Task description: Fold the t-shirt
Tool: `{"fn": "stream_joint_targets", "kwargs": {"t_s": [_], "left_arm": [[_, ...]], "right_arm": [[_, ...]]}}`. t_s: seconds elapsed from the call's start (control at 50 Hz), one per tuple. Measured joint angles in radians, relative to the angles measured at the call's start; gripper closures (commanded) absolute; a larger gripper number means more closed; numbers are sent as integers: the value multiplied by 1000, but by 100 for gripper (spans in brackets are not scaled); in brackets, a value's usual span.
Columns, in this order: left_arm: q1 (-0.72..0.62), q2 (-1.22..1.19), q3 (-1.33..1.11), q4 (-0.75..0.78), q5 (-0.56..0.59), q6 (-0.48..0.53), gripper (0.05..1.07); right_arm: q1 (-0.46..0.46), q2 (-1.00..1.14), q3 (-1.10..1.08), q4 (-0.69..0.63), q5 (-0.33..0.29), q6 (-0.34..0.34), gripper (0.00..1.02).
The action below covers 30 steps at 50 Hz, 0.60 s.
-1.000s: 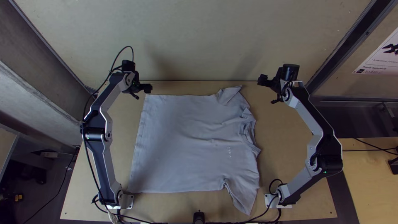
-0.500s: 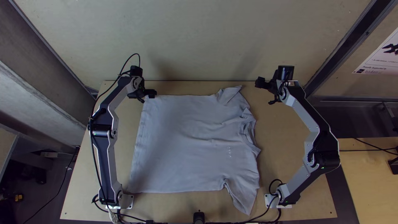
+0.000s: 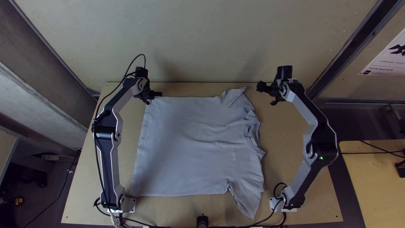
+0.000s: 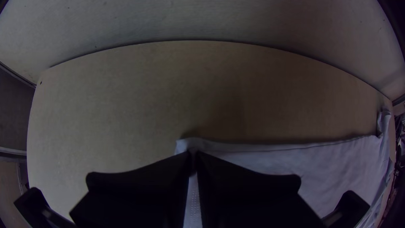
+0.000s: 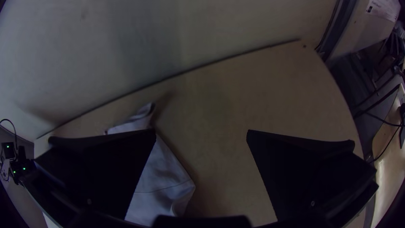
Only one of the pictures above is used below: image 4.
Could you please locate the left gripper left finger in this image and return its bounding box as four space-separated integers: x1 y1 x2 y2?
69 151 193 228

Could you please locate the light grey t-shirt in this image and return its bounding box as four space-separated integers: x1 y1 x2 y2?
174 107 394 228

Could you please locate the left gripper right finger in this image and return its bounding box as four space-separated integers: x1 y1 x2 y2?
197 152 327 228

